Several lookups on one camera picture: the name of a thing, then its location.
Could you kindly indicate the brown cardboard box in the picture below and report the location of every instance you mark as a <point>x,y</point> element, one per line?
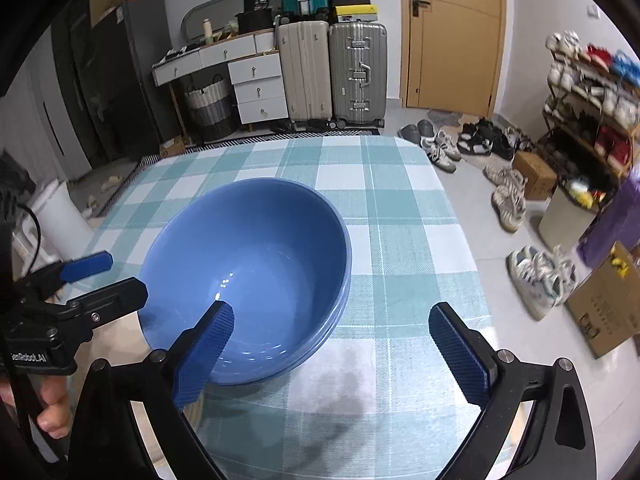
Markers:
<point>540,177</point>

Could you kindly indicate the white electric kettle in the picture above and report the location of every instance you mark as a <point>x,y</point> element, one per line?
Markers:
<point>65,234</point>

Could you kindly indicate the teal plaid tablecloth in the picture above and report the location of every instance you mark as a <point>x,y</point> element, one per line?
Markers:
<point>376,400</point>

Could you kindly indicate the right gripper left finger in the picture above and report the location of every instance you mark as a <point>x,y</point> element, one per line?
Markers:
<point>107,441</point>

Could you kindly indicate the oval mirror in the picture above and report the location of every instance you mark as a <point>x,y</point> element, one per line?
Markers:
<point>219,13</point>

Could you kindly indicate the black refrigerator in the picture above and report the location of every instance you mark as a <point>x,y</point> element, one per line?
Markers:
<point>104,52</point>

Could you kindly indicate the white drawer desk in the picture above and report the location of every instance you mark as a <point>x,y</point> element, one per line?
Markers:
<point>251,65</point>

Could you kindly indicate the small cardboard box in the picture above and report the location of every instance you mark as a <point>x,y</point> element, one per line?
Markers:
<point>173,147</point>

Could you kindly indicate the large cardboard box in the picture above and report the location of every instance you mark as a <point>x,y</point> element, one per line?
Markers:
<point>605,306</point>

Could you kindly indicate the wooden door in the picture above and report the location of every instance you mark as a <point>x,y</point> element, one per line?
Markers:
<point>451,54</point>

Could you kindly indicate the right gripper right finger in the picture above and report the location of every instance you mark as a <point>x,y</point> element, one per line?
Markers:
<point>557,442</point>

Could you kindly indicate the beige suitcase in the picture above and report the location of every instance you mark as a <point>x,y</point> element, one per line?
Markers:
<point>305,65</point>

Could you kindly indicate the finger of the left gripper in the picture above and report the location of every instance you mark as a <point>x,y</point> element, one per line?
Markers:
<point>80,316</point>
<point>47,281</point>

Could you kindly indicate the left human hand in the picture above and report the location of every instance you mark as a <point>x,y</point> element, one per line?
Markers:
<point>56,417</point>

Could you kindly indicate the shoe rack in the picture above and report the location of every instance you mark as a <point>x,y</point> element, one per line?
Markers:
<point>591,113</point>

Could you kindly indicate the white trash bin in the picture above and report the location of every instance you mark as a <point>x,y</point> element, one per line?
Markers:
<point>564,222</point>

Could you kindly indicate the woven laundry basket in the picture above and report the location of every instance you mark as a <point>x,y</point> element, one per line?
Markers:
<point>211,109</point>

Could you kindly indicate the silver suitcase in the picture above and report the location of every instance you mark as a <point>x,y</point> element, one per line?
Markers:
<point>358,63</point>

